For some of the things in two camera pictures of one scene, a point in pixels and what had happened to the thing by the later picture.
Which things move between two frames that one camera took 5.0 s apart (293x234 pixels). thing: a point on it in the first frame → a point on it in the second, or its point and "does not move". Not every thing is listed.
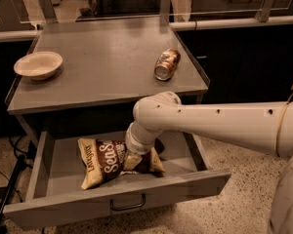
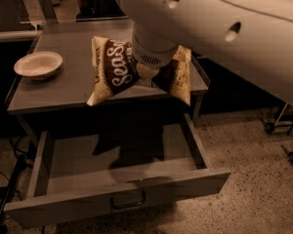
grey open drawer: [54, 189] does not move
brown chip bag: [104, 159] → [115, 70]
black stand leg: [21, 165] does not move
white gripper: [136, 145] → [151, 58]
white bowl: [39, 64] does not move
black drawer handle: [128, 207] does not move
